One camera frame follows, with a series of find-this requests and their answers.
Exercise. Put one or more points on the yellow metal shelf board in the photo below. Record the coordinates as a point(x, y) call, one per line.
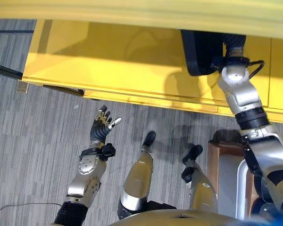
point(141, 11)
point(108, 70)

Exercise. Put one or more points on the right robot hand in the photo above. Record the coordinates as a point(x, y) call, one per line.
point(235, 42)

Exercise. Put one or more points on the silver right robot leg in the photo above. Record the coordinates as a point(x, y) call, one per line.
point(201, 188)

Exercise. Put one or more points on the silver left robot leg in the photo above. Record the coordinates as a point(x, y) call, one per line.
point(138, 174)

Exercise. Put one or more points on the blurry blue object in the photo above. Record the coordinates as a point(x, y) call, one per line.
point(280, 221)

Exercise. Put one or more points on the black sole-shaped part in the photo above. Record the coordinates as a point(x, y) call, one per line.
point(202, 51)
point(265, 188)
point(264, 208)

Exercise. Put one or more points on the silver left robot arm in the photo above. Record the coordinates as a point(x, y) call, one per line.
point(87, 174)

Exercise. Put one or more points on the silver robot torso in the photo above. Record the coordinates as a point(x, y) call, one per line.
point(179, 219)

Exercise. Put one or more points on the beige shelf foot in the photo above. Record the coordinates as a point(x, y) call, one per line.
point(22, 86)

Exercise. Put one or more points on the white plastic box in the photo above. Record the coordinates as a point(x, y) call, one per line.
point(241, 188)

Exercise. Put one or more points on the brown wooden stand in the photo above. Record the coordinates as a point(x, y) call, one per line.
point(212, 164)

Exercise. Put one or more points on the silver robot leg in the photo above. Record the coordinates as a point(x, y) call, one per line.
point(138, 174)
point(201, 188)

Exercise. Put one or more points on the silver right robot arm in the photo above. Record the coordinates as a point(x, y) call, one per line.
point(245, 94)

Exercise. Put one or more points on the black shelf base rail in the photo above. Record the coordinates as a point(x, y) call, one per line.
point(4, 70)

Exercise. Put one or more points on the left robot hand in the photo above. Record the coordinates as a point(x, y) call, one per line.
point(97, 133)

